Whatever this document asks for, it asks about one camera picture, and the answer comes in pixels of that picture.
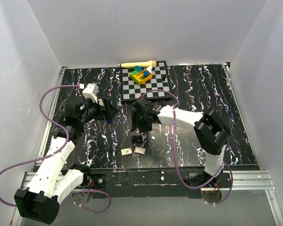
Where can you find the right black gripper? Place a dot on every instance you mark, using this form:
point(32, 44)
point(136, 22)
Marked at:
point(135, 117)

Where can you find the staple box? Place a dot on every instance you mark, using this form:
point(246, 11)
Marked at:
point(139, 150)
point(126, 152)

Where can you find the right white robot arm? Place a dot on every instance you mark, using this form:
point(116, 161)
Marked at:
point(210, 129)

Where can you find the black white checkerboard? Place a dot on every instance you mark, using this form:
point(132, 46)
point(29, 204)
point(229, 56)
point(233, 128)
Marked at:
point(132, 91)

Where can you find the blue stapler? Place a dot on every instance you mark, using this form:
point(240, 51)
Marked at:
point(110, 111)

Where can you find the cream toy microphone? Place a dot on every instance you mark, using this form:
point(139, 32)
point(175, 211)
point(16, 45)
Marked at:
point(145, 64)

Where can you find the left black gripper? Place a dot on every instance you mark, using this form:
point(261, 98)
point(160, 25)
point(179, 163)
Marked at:
point(108, 111)

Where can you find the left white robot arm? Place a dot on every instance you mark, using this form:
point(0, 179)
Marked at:
point(41, 198)

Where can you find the grey beige stapler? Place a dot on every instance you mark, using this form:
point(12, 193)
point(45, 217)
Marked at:
point(101, 104)

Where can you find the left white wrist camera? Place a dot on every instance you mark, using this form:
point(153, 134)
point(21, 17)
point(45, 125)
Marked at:
point(90, 91)

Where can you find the blue block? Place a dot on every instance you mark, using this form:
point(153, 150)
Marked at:
point(145, 73)

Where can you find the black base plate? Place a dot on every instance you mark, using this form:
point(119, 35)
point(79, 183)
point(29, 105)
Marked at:
point(149, 182)

